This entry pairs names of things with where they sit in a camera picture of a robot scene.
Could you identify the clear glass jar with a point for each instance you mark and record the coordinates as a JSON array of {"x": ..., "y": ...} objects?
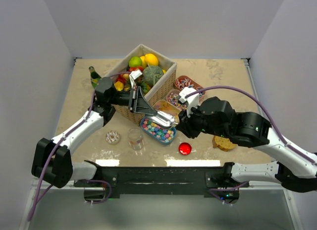
[{"x": 135, "y": 139}]

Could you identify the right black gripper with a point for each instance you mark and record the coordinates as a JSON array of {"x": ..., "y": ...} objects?
[{"x": 185, "y": 124}]

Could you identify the black base mount frame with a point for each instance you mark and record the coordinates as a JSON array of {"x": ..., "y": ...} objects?
[{"x": 205, "y": 181}]

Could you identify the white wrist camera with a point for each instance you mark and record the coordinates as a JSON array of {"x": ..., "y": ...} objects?
[
  {"x": 190, "y": 97},
  {"x": 134, "y": 76}
]

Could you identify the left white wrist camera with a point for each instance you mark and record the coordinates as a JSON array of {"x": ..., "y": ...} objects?
[{"x": 134, "y": 76}]

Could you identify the pink tray of lollipops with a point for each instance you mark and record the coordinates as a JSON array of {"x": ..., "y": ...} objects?
[{"x": 184, "y": 81}]

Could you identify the blue tray star candies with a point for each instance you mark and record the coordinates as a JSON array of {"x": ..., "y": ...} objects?
[{"x": 161, "y": 135}]

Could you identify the green lime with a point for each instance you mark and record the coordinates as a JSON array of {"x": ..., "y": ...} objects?
[{"x": 135, "y": 62}]

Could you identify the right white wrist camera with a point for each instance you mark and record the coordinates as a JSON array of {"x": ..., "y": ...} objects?
[{"x": 190, "y": 97}]

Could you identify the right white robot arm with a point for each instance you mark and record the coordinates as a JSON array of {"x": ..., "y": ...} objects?
[{"x": 294, "y": 168}]

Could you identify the wicker basket with liner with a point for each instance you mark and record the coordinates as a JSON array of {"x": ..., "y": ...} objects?
[{"x": 165, "y": 84}]

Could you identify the green glass bottle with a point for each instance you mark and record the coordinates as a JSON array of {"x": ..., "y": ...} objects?
[{"x": 94, "y": 76}]

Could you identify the yellow lemon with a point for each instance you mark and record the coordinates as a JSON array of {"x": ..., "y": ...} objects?
[{"x": 151, "y": 59}]

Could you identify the bread slice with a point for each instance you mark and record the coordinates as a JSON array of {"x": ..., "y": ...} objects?
[{"x": 223, "y": 144}]

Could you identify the sprinkled donut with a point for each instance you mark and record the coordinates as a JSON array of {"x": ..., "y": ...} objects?
[{"x": 113, "y": 137}]

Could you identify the green cantaloupe melon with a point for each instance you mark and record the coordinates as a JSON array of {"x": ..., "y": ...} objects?
[{"x": 152, "y": 74}]

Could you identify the pink tray swirl lollipops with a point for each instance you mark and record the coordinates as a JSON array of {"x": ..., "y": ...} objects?
[{"x": 172, "y": 99}]

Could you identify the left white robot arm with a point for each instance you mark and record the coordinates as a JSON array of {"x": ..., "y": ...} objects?
[{"x": 52, "y": 160}]

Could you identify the silver metal scoop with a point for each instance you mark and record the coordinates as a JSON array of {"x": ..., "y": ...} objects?
[{"x": 163, "y": 119}]

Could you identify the yellow tray gummy candies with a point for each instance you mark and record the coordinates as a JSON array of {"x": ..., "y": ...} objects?
[{"x": 164, "y": 106}]

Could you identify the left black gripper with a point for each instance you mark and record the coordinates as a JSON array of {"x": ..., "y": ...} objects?
[{"x": 141, "y": 105}]

